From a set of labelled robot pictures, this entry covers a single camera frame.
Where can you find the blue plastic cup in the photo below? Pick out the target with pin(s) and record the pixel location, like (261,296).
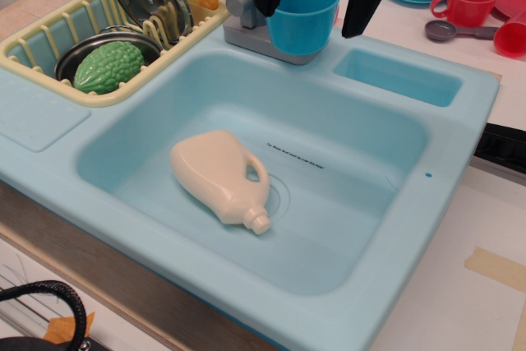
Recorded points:
(302,27)

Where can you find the red plastic cup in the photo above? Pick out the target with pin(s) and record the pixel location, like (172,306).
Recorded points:
(509,40)

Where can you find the light blue toy sink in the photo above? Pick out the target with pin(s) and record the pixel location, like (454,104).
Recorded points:
(296,199)

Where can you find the grey toy faucet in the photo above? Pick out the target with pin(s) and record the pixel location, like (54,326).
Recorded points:
(246,28)

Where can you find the orange toy piece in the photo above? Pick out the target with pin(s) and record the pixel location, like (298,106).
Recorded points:
(209,4)

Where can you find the grey plastic spoon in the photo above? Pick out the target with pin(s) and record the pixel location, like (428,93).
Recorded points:
(444,31)

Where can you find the red plastic mug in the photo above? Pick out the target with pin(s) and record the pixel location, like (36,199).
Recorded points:
(464,13)

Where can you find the green toy bitter melon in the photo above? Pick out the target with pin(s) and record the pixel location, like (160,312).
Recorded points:
(105,68)

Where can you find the small metal pot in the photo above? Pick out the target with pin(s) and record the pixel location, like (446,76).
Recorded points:
(67,64)

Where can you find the cream toy detergent bottle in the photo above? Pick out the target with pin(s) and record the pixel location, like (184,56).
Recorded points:
(220,172)

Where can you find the cream yellow dish rack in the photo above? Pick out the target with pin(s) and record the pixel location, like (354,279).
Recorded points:
(33,52)

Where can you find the masking tape strip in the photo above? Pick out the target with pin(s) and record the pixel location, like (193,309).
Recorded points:
(497,267)

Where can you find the black bracket at right edge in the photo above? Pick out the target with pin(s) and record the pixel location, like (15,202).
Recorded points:
(504,146)

